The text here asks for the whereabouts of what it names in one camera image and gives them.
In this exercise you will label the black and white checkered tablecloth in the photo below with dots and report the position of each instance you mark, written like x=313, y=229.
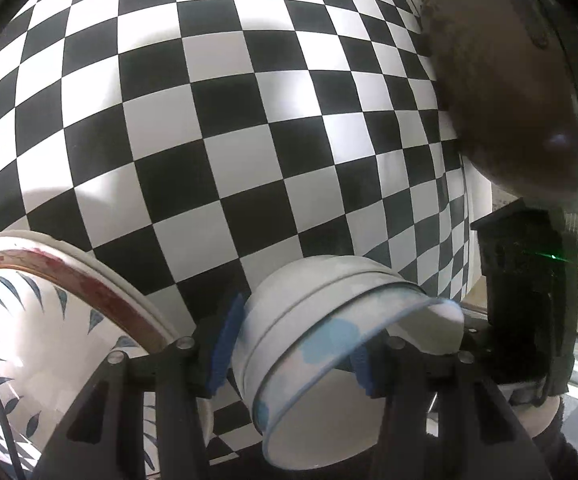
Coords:
x=219, y=110

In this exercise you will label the person's right forearm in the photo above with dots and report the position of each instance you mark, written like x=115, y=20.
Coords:
x=564, y=455

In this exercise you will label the brown wok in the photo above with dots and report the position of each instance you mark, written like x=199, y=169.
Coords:
x=509, y=85

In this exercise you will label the leaf pattern plate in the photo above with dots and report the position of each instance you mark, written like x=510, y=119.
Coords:
x=34, y=360

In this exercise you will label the blue and heart print bowl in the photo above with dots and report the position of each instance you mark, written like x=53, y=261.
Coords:
x=294, y=320

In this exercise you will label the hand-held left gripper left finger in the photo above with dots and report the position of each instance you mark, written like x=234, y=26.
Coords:
x=226, y=340

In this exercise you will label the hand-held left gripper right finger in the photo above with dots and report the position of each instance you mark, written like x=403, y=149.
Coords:
x=365, y=372

